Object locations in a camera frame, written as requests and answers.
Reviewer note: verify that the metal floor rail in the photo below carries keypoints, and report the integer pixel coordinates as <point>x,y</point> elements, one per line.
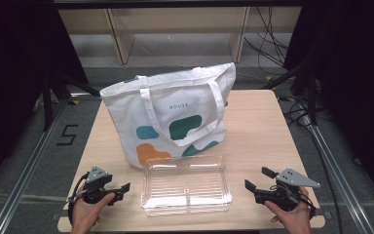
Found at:
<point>337,169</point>
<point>26,169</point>

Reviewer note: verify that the yellow tape piece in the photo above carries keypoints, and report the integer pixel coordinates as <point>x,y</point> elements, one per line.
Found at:
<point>269,78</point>
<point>289,98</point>
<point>74,102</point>

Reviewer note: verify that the person's right hand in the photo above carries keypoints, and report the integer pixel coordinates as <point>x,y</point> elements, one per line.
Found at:
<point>295,221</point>

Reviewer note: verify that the person's left hand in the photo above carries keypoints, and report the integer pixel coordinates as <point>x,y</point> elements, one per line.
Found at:
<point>84,214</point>

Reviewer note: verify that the light wooden shelf frame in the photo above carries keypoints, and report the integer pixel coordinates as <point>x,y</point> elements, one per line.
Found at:
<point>123,42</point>

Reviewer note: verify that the black metal stand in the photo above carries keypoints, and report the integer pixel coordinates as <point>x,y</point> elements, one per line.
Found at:
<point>47,104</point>
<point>311,91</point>

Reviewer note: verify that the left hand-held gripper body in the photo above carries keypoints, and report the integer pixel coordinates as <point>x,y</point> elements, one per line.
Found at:
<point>96,175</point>

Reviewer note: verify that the clear plastic tray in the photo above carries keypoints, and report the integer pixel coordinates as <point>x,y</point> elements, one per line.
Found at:
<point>185,192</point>

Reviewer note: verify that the black curtain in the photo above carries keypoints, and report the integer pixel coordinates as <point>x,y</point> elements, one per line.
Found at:
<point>16,81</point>
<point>354,81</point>

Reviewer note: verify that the white tote bag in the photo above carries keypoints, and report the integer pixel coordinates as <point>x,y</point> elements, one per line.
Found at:
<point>175,94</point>

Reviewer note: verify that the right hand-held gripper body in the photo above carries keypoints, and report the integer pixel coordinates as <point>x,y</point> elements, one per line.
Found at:
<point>293,179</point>

